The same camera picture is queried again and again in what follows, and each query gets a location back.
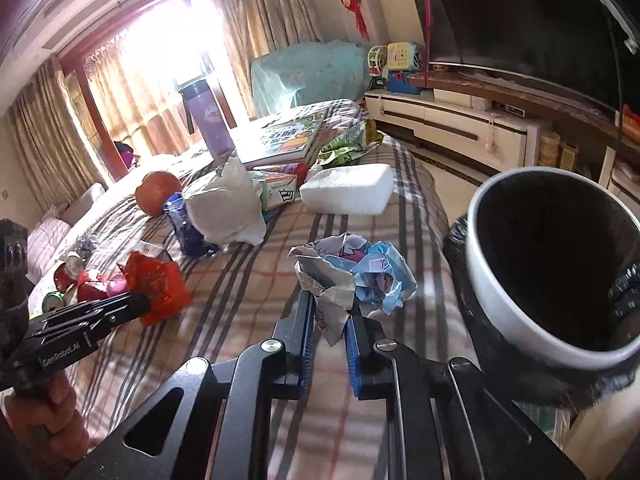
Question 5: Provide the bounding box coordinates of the blue plastic snack wrapper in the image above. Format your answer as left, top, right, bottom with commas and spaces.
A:
163, 192, 219, 259

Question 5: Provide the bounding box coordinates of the pink plastic blister pack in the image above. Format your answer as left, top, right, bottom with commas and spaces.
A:
106, 273, 128, 297

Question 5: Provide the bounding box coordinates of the left beige curtain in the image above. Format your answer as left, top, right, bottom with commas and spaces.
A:
6, 56, 112, 210

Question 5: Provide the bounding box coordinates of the green milk carton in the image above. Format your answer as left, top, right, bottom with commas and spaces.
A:
248, 170, 297, 211

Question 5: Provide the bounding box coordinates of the plaid checkered table cloth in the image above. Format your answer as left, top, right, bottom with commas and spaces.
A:
42, 138, 476, 479

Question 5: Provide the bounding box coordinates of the children's picture book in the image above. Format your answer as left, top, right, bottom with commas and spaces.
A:
230, 112, 323, 168

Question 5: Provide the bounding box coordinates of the black flat screen television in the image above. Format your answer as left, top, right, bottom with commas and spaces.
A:
414, 0, 639, 113

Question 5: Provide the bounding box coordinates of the red apple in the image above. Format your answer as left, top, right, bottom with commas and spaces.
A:
134, 170, 182, 218

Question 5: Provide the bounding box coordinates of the white foam block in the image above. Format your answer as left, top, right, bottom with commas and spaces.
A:
299, 164, 394, 216

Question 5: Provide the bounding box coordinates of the purple water bottle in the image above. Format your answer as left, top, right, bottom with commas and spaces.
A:
179, 79, 235, 157

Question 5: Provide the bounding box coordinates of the red crushed drink can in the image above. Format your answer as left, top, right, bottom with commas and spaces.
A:
53, 252, 85, 294

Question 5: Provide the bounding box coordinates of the white tv cabinet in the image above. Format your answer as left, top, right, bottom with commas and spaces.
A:
364, 89, 639, 221

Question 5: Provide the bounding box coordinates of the red white 1928 carton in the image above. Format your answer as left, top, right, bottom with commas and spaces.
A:
116, 240, 172, 269

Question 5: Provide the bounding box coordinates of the teal cloth covered furniture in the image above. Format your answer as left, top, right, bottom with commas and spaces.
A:
250, 40, 369, 117

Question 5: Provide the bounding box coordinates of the person's left hand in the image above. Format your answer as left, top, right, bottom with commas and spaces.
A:
4, 372, 90, 462

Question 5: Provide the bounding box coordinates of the crumpled silver foil wrapper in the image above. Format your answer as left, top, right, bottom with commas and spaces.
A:
74, 235, 99, 261

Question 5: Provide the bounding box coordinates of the white round trash bin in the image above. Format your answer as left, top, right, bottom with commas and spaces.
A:
465, 167, 639, 370

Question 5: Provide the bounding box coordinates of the green drink can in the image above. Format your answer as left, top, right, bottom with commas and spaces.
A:
41, 290, 67, 313

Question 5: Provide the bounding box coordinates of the right beige curtain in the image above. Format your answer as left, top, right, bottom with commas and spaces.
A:
212, 0, 322, 118

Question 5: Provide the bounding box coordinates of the beige curtain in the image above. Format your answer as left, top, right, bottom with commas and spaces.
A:
212, 0, 322, 118
6, 56, 112, 210

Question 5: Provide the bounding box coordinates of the small red snack packet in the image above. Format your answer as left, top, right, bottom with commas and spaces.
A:
76, 269, 108, 302

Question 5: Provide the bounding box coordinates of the printed paper ball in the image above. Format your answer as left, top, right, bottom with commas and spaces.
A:
288, 232, 418, 347

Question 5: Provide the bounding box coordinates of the red snack bag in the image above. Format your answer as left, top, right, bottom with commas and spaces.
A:
122, 252, 192, 326

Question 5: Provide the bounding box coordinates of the green snack wrapper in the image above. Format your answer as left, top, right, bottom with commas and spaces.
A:
317, 119, 383, 169

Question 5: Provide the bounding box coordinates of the white tissue paper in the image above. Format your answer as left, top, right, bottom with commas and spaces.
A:
182, 156, 266, 246

